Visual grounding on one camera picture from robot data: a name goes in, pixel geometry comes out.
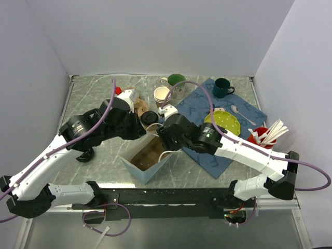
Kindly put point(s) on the silver spoon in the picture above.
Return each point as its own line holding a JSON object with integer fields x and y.
{"x": 236, "y": 110}

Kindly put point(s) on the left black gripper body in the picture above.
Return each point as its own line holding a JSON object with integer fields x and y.
{"x": 127, "y": 130}

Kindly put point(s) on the stack of brown paper cups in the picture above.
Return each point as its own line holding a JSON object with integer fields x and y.
{"x": 160, "y": 95}

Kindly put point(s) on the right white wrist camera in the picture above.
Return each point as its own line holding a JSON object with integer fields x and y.
{"x": 167, "y": 111}

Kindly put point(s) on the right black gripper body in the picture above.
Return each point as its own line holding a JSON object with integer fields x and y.
{"x": 170, "y": 142}

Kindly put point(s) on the black plastic cup lid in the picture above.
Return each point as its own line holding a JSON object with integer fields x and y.
{"x": 149, "y": 117}

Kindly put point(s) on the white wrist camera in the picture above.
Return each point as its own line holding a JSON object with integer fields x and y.
{"x": 130, "y": 96}
{"x": 167, "y": 111}

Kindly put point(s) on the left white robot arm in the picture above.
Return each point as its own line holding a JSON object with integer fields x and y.
{"x": 32, "y": 194}

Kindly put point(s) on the brown paper cup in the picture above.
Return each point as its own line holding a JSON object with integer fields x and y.
{"x": 152, "y": 127}

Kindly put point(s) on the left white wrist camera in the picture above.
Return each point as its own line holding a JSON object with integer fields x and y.
{"x": 130, "y": 96}

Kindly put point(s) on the light blue paper bag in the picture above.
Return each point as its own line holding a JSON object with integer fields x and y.
{"x": 143, "y": 176}

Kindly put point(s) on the white paper-wrapped straws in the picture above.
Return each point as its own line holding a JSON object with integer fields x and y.
{"x": 276, "y": 130}

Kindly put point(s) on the dark green mug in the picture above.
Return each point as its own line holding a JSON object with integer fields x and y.
{"x": 222, "y": 88}

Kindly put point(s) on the black lid stack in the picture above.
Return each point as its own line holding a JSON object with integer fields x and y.
{"x": 87, "y": 156}

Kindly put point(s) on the blue alphabet cloth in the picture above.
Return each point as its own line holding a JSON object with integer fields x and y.
{"x": 195, "y": 107}

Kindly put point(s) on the brown pulp cup carrier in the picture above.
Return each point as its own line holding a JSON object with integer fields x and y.
{"x": 149, "y": 153}

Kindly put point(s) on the white mug green interior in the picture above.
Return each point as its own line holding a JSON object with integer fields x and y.
{"x": 172, "y": 80}

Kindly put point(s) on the yellow dotted plate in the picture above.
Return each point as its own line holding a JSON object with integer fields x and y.
{"x": 227, "y": 121}

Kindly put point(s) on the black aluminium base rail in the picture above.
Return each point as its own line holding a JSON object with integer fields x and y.
{"x": 172, "y": 203}

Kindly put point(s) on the red cup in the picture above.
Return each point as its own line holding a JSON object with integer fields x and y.
{"x": 257, "y": 137}

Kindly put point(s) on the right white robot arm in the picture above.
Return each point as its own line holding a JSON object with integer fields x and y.
{"x": 277, "y": 172}

